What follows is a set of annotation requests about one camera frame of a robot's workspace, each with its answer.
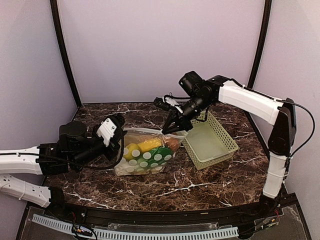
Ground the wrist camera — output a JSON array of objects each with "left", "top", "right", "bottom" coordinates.
[
  {"left": 96, "top": 113, "right": 125, "bottom": 147},
  {"left": 153, "top": 96, "right": 183, "bottom": 114}
]

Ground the right black frame post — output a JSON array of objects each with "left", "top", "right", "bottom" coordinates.
[{"left": 247, "top": 0, "right": 272, "bottom": 89}]

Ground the grey slotted cable duct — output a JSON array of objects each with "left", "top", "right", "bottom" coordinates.
[{"left": 32, "top": 214, "right": 239, "bottom": 240}]

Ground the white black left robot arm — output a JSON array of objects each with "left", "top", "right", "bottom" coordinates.
[{"left": 0, "top": 116, "right": 126, "bottom": 218}]

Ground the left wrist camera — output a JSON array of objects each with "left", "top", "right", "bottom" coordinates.
[{"left": 96, "top": 113, "right": 125, "bottom": 147}]

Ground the clear zip top bag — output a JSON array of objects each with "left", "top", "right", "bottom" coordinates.
[{"left": 113, "top": 128, "right": 188, "bottom": 176}]

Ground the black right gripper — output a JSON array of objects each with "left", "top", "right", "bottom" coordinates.
[{"left": 162, "top": 93, "right": 214, "bottom": 133}]

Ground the yellow round bun toy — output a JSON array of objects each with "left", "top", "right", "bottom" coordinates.
[{"left": 123, "top": 143, "right": 141, "bottom": 161}]

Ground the brown potato toy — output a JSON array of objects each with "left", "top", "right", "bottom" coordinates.
[{"left": 164, "top": 136, "right": 181, "bottom": 152}]

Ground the beige plastic basket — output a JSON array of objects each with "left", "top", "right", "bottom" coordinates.
[{"left": 182, "top": 111, "right": 239, "bottom": 170}]

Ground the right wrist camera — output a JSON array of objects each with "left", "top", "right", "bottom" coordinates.
[{"left": 153, "top": 96, "right": 183, "bottom": 114}]

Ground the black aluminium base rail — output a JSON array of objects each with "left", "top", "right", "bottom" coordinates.
[{"left": 29, "top": 192, "right": 298, "bottom": 228}]

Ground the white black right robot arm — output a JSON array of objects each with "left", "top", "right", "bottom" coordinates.
[{"left": 159, "top": 71, "right": 297, "bottom": 217}]

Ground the green bok choy toy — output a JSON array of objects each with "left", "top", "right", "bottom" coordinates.
[{"left": 139, "top": 147, "right": 173, "bottom": 168}]

